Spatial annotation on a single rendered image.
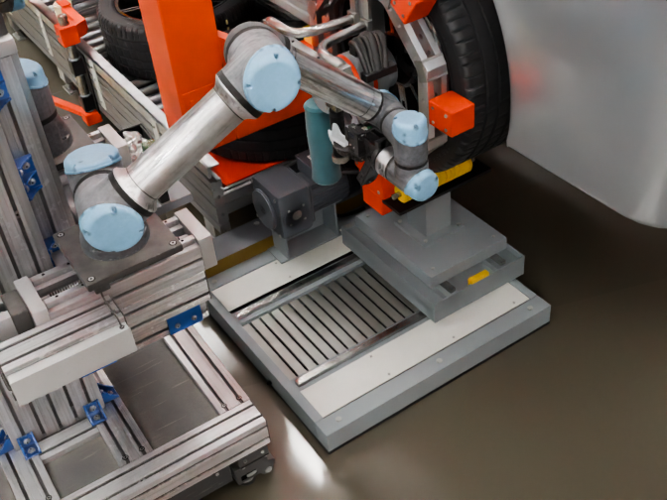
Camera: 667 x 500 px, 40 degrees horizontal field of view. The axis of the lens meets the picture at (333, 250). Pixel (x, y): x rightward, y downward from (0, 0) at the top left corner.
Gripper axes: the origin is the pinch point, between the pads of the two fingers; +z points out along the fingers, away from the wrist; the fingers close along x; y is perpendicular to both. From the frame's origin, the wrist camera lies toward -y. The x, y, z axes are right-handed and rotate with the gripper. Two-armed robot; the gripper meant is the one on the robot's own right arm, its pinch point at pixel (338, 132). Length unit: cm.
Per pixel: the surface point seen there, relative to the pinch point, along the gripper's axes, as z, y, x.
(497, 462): -53, -83, -8
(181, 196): 54, -38, 25
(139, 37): 160, -36, -10
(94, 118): 182, -75, 11
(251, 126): 60, -28, -5
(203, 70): 60, -4, 7
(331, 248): 44, -75, -19
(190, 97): 60, -11, 13
